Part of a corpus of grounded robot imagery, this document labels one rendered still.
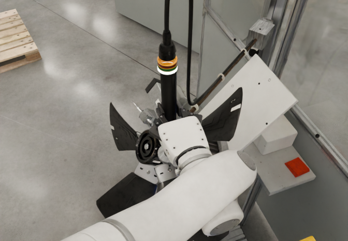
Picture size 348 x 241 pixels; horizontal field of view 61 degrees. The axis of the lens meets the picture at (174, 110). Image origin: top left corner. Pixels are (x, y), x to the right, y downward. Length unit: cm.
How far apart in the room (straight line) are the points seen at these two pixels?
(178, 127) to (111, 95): 231
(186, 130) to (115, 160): 182
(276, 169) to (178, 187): 100
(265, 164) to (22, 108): 234
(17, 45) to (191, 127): 315
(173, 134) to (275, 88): 50
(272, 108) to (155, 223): 71
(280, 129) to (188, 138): 85
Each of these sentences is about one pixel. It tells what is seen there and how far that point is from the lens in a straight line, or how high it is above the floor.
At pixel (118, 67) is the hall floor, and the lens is 327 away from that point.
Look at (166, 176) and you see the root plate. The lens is 98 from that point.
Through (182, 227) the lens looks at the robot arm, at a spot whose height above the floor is 160.
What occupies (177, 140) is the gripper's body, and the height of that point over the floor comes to 151.
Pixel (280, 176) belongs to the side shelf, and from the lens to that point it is 144.
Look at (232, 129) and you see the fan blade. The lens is 78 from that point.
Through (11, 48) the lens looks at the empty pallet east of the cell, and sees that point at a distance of 370.
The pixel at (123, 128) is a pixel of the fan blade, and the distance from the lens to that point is 120.
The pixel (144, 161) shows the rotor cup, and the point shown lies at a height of 120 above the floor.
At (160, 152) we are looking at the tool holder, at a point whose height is 129.
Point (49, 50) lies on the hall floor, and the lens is 374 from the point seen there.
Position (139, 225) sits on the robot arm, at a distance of 42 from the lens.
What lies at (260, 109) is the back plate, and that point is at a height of 128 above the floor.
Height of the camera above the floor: 204
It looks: 48 degrees down
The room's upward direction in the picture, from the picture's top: straight up
